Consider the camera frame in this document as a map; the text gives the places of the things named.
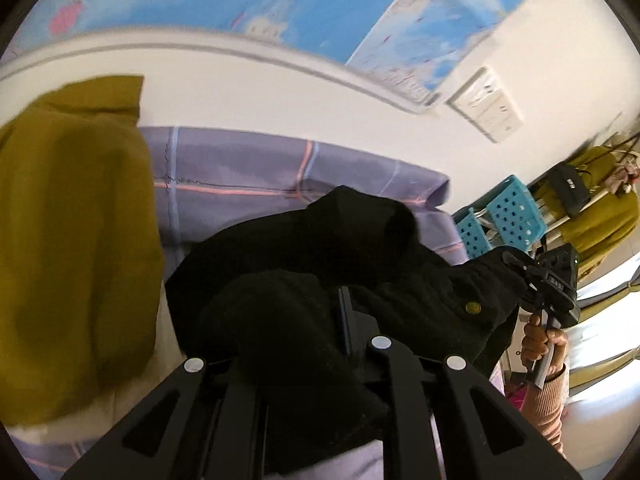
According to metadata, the black button-up coat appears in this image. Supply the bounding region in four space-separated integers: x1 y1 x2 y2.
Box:
166 186 527 474

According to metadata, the person's right hand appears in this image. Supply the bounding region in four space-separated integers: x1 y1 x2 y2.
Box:
520 313 568 382

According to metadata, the teal perforated storage basket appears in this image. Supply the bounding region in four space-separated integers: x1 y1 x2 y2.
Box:
454 176 547 259

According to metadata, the hanging mustard yellow coat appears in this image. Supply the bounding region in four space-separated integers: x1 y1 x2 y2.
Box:
532 145 639 278

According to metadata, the pink patterned bedding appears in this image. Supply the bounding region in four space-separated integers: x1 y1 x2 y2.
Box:
489 362 527 411

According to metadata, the pink ribbed right sleeve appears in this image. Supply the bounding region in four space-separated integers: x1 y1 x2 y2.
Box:
521 366 570 456

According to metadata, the mustard yellow garment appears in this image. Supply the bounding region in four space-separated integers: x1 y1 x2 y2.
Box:
1 76 164 426

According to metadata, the white wall socket panel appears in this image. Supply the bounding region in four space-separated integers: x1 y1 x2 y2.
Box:
447 66 524 144

